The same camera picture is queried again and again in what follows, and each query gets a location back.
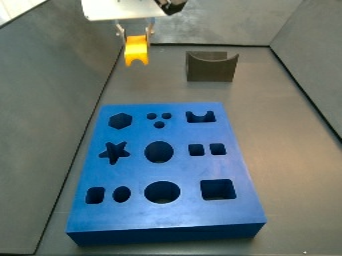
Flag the yellow arch block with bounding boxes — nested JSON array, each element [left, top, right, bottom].
[[125, 35, 149, 66]]

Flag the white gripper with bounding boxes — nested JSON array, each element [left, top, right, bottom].
[[81, 0, 165, 44]]

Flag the blue shape-sorting board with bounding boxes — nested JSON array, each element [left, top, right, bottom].
[[66, 102, 268, 246]]

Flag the black curved fixture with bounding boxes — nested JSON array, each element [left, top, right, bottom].
[[186, 51, 240, 82]]

